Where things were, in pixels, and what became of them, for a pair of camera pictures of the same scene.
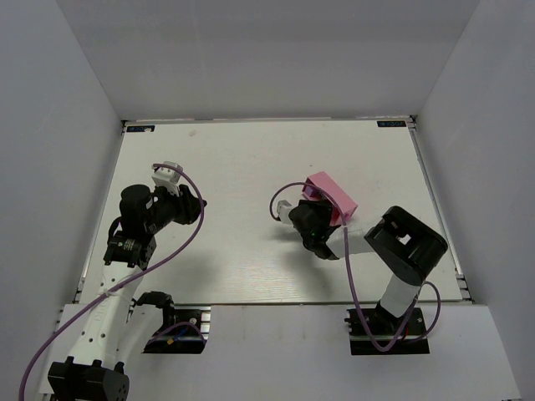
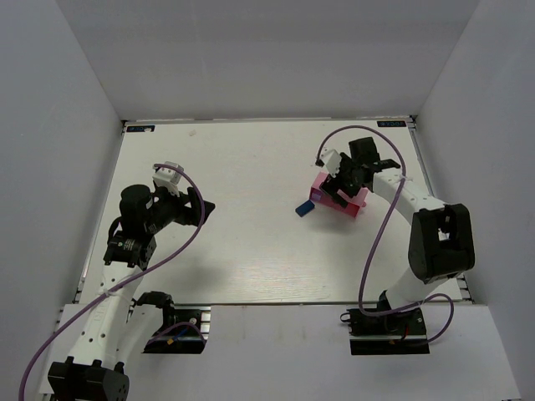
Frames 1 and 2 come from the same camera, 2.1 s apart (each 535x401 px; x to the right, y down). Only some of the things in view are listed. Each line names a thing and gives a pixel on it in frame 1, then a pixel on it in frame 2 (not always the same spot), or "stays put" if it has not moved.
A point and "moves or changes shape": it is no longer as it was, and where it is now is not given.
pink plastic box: (328, 183) moves or changes shape
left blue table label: (140, 129) stays put
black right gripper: (319, 215) -> (340, 180)
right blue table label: (391, 124) stays put
